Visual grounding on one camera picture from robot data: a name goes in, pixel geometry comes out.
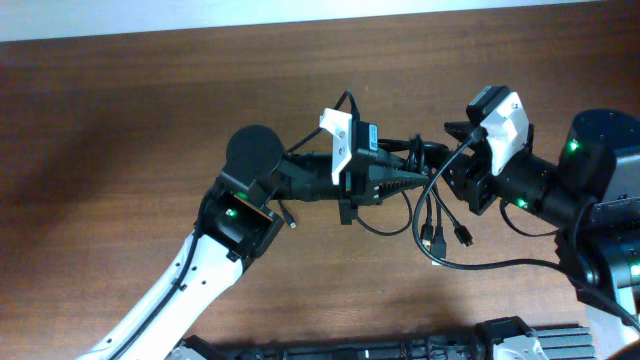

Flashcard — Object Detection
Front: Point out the black usb cable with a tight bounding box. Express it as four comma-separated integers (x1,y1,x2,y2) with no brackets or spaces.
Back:
377,133,475,260

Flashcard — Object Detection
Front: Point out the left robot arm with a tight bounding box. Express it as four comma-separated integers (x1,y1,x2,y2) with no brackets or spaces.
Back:
83,123,427,359

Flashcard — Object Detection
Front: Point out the camera black cable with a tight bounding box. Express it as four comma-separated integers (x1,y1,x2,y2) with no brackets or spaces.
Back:
104,89,361,360
411,127,640,334

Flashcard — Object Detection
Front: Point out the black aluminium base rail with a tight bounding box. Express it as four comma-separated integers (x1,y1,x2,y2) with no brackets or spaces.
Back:
167,316,596,360

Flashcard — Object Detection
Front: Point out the right camera black cable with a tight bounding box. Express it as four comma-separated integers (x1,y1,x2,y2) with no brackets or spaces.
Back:
411,127,640,334

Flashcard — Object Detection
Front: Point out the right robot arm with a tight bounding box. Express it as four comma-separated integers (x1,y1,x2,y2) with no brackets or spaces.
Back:
443,109,639,359

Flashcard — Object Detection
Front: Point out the left camera black cable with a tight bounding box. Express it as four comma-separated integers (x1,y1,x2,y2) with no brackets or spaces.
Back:
104,89,361,360

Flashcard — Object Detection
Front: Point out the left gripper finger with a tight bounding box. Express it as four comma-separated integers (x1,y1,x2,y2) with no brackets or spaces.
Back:
368,149,405,169
365,165,429,204

